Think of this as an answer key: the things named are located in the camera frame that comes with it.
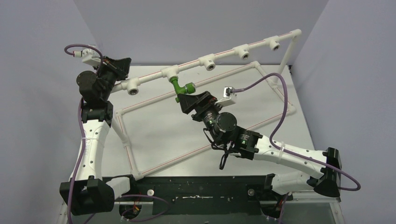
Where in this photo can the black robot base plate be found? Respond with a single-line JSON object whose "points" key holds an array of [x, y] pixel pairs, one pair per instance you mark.
{"points": [[199, 195]]}

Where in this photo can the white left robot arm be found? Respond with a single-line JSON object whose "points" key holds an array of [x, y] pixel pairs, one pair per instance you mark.
{"points": [[86, 192]]}

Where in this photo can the green plastic water faucet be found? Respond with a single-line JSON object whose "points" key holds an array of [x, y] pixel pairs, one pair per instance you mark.
{"points": [[189, 88]]}

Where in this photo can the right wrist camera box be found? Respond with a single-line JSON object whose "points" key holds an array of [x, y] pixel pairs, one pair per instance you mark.
{"points": [[229, 97]]}

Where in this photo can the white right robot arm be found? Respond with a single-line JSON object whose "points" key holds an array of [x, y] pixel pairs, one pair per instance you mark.
{"points": [[316, 170]]}

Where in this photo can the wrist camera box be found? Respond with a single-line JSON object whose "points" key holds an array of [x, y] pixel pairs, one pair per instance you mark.
{"points": [[229, 97], [90, 57]]}

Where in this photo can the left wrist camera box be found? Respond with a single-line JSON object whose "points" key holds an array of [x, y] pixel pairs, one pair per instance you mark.
{"points": [[90, 57]]}

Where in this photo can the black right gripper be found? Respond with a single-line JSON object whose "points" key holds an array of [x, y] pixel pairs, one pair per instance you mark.
{"points": [[200, 105]]}

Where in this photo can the white PVC pipe frame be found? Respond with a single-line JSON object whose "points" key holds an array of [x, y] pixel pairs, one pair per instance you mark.
{"points": [[131, 86]]}

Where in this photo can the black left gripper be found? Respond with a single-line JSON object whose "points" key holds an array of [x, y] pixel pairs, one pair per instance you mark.
{"points": [[121, 69]]}

